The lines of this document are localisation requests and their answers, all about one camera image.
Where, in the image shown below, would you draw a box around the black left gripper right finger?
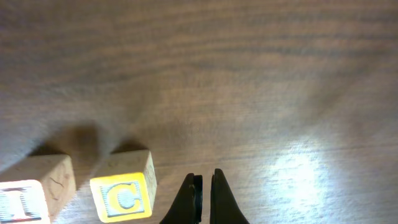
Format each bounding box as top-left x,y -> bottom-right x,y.
210,169 -> 249,224

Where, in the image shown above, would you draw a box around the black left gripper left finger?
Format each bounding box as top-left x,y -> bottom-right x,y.
160,173 -> 203,224

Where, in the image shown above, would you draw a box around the yellow block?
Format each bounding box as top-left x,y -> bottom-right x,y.
89,149 -> 158,224

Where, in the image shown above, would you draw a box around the red number block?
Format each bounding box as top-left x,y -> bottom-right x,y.
0,154 -> 77,224

